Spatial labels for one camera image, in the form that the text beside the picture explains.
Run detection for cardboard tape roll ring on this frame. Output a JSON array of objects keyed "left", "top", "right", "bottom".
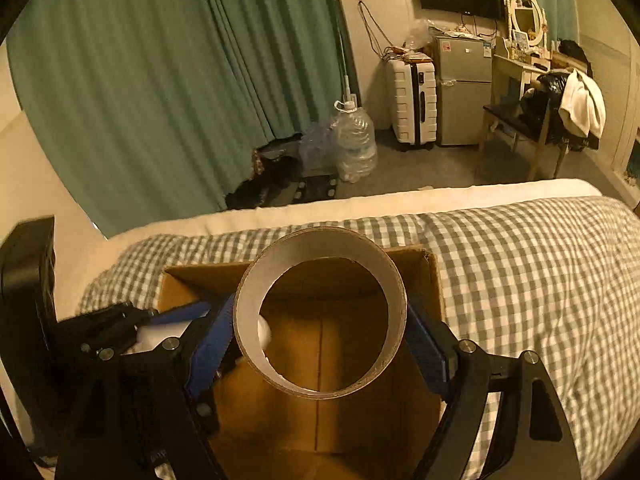
[{"left": 232, "top": 225, "right": 409, "bottom": 402}]

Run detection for brown cardboard box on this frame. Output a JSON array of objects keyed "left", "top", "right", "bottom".
[{"left": 155, "top": 245, "right": 447, "bottom": 480}]

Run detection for black bags on floor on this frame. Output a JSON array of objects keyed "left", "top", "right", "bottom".
[{"left": 224, "top": 132, "right": 338, "bottom": 210}]

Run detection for grey checkered bed duvet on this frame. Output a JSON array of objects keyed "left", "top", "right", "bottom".
[{"left": 56, "top": 179, "right": 639, "bottom": 479}]

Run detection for green window curtain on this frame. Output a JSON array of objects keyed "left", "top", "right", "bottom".
[{"left": 8, "top": 0, "right": 352, "bottom": 235}]

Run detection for large clear water jug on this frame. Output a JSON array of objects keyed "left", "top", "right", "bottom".
[{"left": 333, "top": 100, "right": 378, "bottom": 183}]

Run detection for white hard suitcase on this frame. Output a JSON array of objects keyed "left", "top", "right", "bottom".
[{"left": 385, "top": 56, "right": 437, "bottom": 148}]

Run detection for wooden chair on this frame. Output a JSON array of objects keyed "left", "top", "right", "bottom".
[{"left": 480, "top": 68, "right": 601, "bottom": 181}]

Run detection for white towel on chair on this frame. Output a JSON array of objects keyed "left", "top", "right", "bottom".
[{"left": 559, "top": 70, "right": 606, "bottom": 140}]

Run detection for wooden dressing table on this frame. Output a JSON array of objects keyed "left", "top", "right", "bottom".
[{"left": 491, "top": 37, "right": 560, "bottom": 105}]

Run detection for silver mini fridge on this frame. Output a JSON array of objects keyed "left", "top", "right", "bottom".
[{"left": 433, "top": 35, "right": 492, "bottom": 146}]

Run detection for white oval vanity mirror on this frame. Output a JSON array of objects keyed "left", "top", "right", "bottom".
[{"left": 509, "top": 0, "right": 548, "bottom": 48}]

